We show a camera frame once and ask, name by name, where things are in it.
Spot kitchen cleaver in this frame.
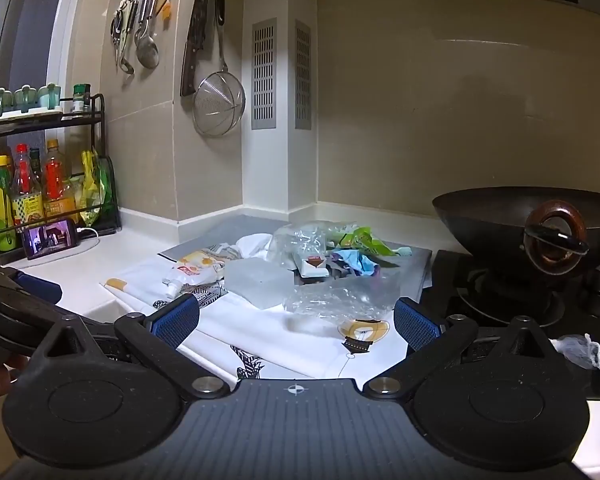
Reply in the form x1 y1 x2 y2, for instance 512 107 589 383
180 0 210 99

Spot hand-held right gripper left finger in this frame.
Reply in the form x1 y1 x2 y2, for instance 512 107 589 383
30 293 231 402

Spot dark sauce bottle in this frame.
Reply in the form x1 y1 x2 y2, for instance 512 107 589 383
29 147 44 188

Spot red sauce bottle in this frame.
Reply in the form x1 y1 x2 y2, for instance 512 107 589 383
11 144 45 227

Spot white printed cloth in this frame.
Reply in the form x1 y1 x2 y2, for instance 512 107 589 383
99 244 422 382

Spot large metal spoon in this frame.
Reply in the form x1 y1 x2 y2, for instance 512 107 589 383
135 0 161 69

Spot green packet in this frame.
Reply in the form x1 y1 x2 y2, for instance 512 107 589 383
98 155 116 217

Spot green snack bag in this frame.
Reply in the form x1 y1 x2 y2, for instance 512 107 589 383
327 224 414 259

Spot white tray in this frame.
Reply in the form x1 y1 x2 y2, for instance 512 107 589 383
0 105 64 122

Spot black gas stove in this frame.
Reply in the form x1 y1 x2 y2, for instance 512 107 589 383
419 249 600 402

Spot white crumpled plastic bag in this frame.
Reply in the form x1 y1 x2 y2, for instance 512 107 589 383
550 332 600 371

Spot black burner grate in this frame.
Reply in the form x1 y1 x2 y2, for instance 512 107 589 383
454 264 567 330

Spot white paper towel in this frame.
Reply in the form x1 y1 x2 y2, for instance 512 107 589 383
235 232 277 264

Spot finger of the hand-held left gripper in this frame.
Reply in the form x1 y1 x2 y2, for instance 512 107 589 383
0 254 64 307

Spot black wire spice rack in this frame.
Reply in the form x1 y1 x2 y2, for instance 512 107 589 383
0 92 119 266

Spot grey mat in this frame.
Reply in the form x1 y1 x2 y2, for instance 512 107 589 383
157 212 437 305

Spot kitchen scissors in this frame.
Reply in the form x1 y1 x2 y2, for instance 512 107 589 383
110 7 127 67

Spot grey wall vent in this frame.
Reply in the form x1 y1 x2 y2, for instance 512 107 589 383
251 22 278 130
294 19 312 130

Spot metal mesh strainer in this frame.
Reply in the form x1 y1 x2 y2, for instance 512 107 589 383
193 0 246 137

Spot window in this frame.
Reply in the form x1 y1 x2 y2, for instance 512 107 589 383
0 0 89 111

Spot small white carton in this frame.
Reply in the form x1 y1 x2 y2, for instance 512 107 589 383
292 252 332 279

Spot white yellow spout pouch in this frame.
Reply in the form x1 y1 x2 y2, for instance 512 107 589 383
162 250 229 299

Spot smartphone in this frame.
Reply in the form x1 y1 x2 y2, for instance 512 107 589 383
21 219 80 261

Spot blue crumpled wrapper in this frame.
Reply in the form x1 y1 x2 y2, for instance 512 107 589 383
336 249 382 279

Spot green bottle yellow cap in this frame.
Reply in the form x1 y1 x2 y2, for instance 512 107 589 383
0 155 17 254

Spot yellow packet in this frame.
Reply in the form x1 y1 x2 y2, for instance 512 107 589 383
78 150 104 227

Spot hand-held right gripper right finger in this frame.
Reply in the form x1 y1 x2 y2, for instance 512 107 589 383
362 297 557 402

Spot green lid spice jar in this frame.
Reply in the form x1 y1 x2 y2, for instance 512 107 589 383
72 84 92 114

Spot black wok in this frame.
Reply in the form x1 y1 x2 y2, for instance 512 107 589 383
432 187 600 278

